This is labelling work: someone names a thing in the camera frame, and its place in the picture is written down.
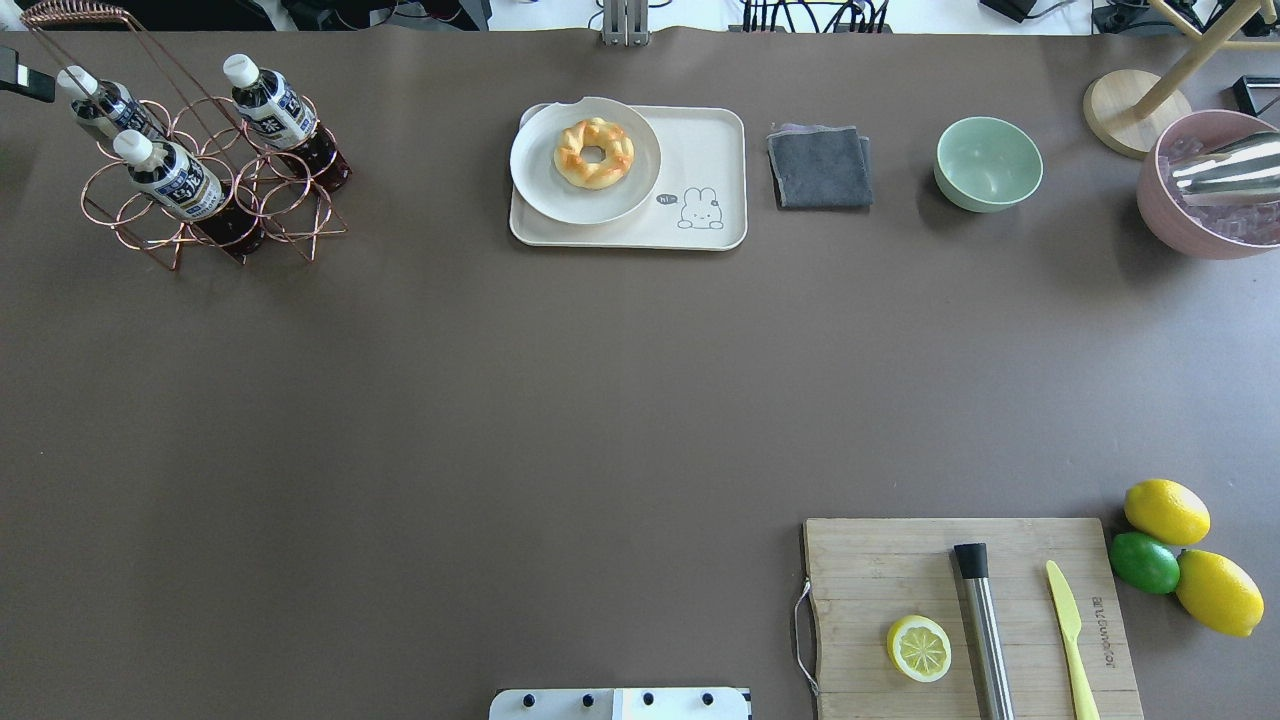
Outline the steel ice scoop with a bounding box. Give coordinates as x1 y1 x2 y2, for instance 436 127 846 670
1170 131 1279 206

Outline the glazed ring donut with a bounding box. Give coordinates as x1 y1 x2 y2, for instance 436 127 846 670
552 117 636 191

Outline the green lime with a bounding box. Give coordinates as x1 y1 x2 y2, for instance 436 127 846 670
1108 530 1181 594

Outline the white round plate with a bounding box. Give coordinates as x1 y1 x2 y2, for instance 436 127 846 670
509 97 660 225

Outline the whole lemon lower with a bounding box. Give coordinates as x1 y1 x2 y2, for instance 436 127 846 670
1175 550 1265 638

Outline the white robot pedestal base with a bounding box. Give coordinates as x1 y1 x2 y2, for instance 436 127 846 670
488 685 753 719

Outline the tea bottle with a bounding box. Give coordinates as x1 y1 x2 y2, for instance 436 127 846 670
111 129 264 258
223 54 351 192
56 65 166 146

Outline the copper wire bottle rack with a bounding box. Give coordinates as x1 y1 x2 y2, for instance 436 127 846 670
20 1 351 270

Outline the wooden cutting board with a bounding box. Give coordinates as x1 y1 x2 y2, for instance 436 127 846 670
804 518 1144 719

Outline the pink ice bowl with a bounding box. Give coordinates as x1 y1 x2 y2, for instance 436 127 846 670
1137 109 1279 260

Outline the yellow plastic knife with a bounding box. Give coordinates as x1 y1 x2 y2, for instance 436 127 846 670
1044 560 1101 720

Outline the half lemon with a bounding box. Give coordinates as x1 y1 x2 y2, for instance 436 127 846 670
886 614 952 683

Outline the cream rabbit tray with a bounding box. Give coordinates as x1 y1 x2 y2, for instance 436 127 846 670
509 102 748 251

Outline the whole lemon upper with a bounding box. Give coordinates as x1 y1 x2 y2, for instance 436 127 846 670
1123 478 1212 546

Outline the steel muddler black tip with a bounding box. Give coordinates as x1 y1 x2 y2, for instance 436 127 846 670
954 543 1016 719

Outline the grey folded cloth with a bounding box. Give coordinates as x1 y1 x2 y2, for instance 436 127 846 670
765 123 874 210

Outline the wooden stand with round base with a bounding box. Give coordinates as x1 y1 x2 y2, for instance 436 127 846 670
1083 1 1277 160

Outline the green bowl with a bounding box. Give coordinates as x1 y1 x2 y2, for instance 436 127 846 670
933 117 1044 213

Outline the whole lemon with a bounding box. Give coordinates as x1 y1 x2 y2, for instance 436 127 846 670
1175 550 1265 638
1123 478 1212 546

